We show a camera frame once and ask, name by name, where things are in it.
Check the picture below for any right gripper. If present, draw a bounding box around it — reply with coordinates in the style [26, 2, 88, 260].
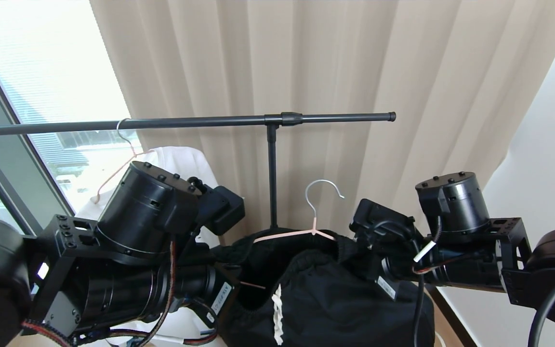
[365, 252, 404, 301]

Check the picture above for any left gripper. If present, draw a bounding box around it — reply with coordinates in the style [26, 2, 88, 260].
[187, 263, 240, 329]

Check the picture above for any black garment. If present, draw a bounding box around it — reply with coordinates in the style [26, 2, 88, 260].
[210, 227, 436, 347]

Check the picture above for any pink clothes hanger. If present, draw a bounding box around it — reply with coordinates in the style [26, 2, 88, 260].
[239, 179, 346, 290]
[90, 118, 156, 204]

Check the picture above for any white garment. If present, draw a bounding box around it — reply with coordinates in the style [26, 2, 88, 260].
[75, 146, 223, 347]

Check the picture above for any black clothes rack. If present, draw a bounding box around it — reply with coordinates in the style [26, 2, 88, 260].
[0, 111, 397, 230]

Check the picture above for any beige curtain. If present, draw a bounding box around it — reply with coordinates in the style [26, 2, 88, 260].
[90, 0, 555, 247]

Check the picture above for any window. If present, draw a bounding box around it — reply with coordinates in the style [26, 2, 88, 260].
[0, 0, 144, 233]

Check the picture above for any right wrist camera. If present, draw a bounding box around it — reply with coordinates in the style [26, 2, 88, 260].
[349, 198, 416, 252]

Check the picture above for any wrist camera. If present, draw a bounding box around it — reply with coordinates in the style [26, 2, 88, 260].
[195, 185, 246, 237]
[349, 198, 416, 252]

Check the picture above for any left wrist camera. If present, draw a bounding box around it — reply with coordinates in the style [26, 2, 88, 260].
[195, 185, 246, 237]

